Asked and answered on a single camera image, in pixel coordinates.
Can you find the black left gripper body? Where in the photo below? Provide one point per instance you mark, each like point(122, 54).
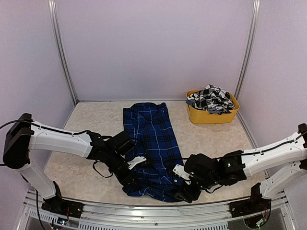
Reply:
point(112, 163)

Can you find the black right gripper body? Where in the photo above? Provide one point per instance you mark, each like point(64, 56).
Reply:
point(186, 193)

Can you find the blue plaid long sleeve shirt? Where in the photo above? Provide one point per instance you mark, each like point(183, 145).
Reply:
point(149, 126)

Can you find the yellow plastic basket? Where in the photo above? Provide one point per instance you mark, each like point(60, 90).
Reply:
point(201, 117)

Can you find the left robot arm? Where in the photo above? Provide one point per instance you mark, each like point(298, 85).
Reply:
point(27, 134)

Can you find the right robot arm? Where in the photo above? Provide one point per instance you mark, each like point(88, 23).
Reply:
point(201, 172)

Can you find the black white plaid shirt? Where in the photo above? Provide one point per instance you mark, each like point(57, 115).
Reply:
point(212, 99)

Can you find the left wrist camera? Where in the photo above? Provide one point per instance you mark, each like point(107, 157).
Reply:
point(139, 161)

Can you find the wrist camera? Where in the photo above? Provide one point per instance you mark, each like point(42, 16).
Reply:
point(178, 174)
point(139, 161)

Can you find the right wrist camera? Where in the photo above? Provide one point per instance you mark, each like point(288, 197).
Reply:
point(178, 174)

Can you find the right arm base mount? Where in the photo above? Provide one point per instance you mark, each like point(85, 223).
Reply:
point(255, 203)

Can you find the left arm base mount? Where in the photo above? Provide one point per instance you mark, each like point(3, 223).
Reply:
point(62, 206)

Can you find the front aluminium rail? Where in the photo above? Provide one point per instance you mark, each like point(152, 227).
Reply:
point(104, 216)

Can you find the left aluminium frame post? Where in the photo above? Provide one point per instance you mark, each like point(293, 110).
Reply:
point(60, 48)

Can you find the aluminium frame post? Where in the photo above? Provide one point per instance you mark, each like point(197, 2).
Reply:
point(249, 46)
point(60, 48)

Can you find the right aluminium frame post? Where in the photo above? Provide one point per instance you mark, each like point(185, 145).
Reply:
point(249, 46)

